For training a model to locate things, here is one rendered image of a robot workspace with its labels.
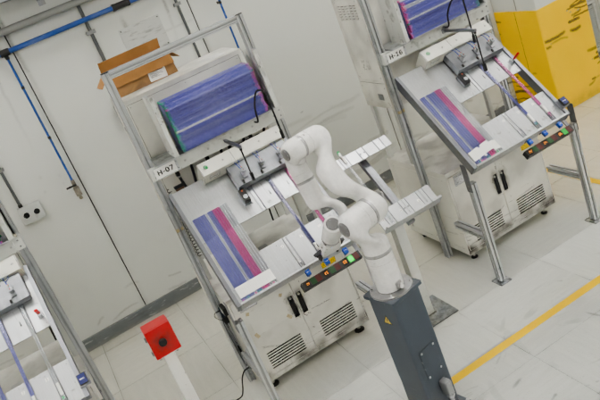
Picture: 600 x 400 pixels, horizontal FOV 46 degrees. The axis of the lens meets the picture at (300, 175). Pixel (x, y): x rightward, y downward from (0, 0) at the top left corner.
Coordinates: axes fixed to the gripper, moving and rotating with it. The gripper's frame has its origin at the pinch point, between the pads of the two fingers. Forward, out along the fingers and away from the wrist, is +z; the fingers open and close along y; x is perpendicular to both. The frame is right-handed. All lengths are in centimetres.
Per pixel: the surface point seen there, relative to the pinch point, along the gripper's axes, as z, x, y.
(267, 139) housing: 2, 72, 10
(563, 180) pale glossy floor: 101, -6, 197
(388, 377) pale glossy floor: 53, -56, 4
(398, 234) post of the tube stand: 29, -1, 47
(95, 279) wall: 164, 126, -102
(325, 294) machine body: 57, 0, 3
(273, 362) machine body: 72, -13, -39
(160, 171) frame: -3, 81, -48
